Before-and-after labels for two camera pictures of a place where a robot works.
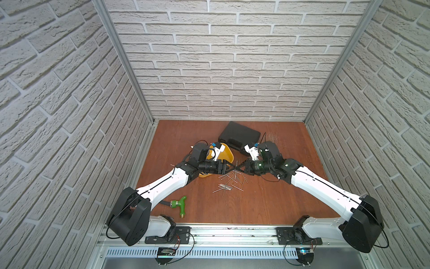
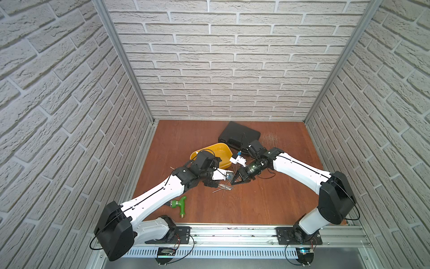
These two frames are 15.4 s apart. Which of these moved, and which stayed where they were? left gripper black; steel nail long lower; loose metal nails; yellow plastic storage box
Moved: left gripper black
Stayed: steel nail long lower; loose metal nails; yellow plastic storage box
